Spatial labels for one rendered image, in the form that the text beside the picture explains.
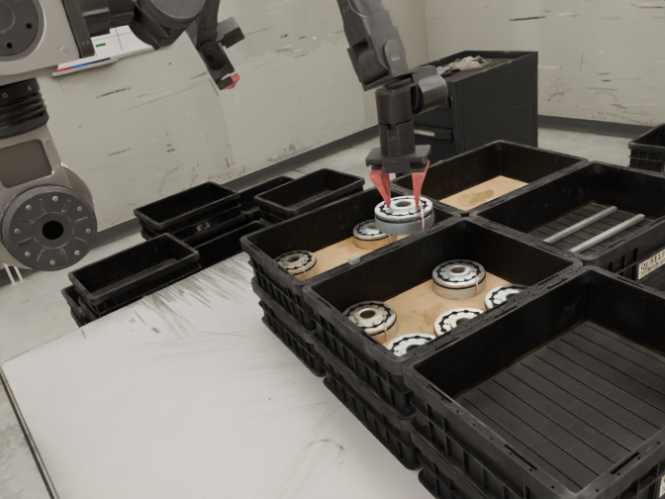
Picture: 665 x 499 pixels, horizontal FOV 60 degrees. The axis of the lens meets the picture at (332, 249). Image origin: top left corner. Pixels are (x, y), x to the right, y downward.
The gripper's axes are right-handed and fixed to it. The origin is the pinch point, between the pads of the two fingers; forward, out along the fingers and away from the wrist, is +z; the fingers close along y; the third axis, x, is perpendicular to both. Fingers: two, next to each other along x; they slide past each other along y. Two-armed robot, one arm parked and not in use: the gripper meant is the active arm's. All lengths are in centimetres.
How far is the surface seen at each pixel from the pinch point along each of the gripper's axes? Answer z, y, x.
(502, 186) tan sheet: 21, -15, -60
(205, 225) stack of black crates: 54, 111, -109
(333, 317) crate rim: 13.0, 9.5, 17.4
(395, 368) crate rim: 13.9, -2.8, 28.3
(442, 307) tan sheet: 22.0, -5.6, -0.9
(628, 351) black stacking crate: 21.9, -35.9, 10.3
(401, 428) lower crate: 25.5, -2.5, 27.9
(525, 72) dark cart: 19, -21, -204
